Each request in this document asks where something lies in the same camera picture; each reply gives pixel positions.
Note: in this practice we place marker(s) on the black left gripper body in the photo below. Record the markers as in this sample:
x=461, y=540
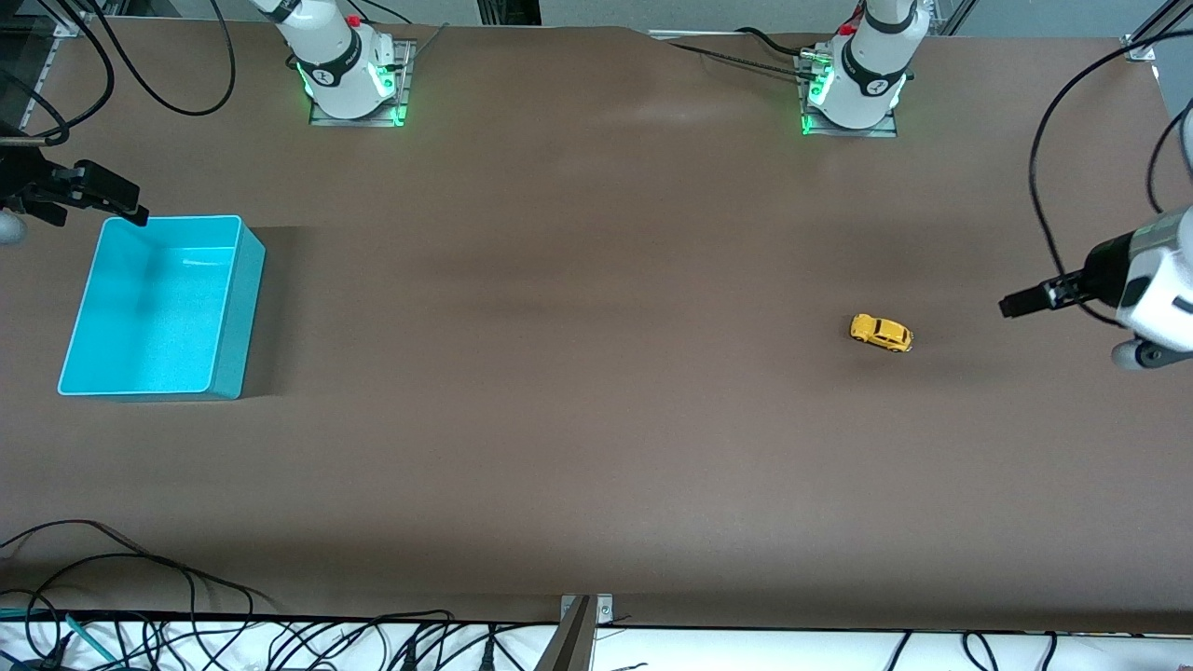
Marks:
x=1105, y=264

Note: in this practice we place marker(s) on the small metal edge bracket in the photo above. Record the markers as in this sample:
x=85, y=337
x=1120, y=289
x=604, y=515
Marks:
x=604, y=610

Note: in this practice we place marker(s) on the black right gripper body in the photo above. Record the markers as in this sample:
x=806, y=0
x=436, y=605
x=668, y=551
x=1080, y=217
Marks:
x=20, y=176

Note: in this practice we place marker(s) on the turquoise plastic bin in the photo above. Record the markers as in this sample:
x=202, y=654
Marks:
x=149, y=317

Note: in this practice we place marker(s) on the aluminium frame profile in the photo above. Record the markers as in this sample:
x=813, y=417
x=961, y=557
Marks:
x=955, y=14
x=1145, y=39
x=70, y=28

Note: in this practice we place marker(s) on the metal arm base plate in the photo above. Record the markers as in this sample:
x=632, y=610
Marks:
x=848, y=133
x=354, y=122

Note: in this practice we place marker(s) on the grey metal camera bar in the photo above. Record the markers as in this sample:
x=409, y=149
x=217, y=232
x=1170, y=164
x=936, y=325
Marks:
x=569, y=648

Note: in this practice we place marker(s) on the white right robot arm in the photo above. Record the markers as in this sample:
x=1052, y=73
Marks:
x=335, y=65

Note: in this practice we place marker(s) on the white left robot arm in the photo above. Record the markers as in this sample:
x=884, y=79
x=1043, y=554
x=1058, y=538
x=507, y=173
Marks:
x=1160, y=280

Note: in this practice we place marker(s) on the yellow beetle toy car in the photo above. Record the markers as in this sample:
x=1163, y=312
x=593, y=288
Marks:
x=881, y=332

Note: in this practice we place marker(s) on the brown table cover mat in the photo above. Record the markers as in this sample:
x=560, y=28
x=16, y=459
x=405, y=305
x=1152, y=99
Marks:
x=596, y=419

